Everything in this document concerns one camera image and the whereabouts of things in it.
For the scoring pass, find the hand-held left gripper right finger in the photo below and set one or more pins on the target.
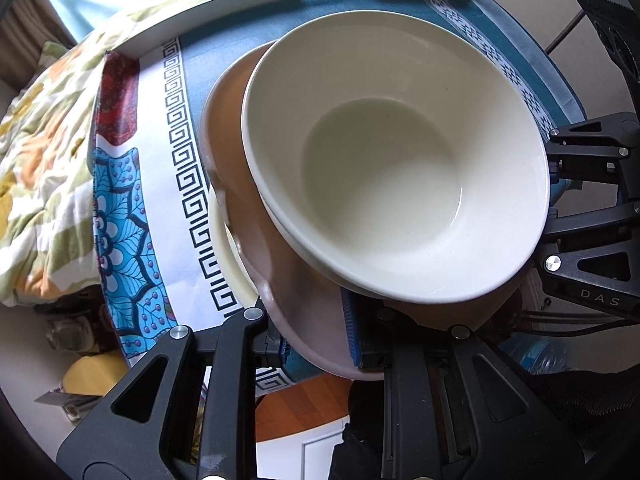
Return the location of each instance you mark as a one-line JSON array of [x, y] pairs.
[[351, 330]]

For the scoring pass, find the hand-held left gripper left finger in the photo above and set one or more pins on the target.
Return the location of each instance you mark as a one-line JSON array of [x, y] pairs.
[[272, 347]]

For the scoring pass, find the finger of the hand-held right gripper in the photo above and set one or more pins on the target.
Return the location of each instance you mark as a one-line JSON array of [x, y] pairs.
[[595, 285], [595, 145]]

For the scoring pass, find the clear plastic water bottle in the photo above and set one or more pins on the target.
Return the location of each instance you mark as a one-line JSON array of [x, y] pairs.
[[542, 355]]

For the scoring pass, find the white cabinet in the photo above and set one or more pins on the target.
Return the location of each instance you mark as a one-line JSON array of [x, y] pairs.
[[300, 455]]

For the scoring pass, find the black perforated panel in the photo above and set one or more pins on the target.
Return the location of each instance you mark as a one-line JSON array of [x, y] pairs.
[[612, 30]]

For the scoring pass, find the dark cloth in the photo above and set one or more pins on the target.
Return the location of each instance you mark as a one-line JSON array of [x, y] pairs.
[[575, 410]]

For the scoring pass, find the yellow container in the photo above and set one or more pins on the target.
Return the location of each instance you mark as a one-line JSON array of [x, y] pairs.
[[95, 372]]

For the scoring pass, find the glass jar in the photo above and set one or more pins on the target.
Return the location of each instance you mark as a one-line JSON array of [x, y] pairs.
[[72, 335]]

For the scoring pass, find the patterned blue white tray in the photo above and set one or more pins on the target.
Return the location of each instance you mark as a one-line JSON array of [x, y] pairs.
[[165, 160]]

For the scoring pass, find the floral quilt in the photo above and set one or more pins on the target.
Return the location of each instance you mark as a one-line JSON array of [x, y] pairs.
[[50, 160]]

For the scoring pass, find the beige curtain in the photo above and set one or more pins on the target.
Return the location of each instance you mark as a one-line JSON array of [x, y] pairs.
[[30, 35]]

